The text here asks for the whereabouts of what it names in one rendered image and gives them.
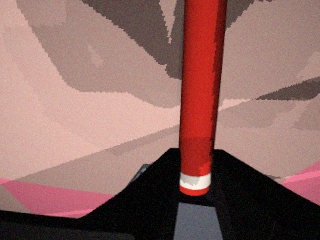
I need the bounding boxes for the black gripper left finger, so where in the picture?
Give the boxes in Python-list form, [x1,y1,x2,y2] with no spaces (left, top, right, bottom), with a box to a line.
[0,148,181,240]

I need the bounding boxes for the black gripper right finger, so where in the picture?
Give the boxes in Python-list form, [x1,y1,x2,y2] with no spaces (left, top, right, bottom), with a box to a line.
[211,149,320,240]

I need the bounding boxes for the red peg with white band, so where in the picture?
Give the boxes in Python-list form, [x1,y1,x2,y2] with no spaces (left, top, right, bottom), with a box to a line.
[177,0,227,196]

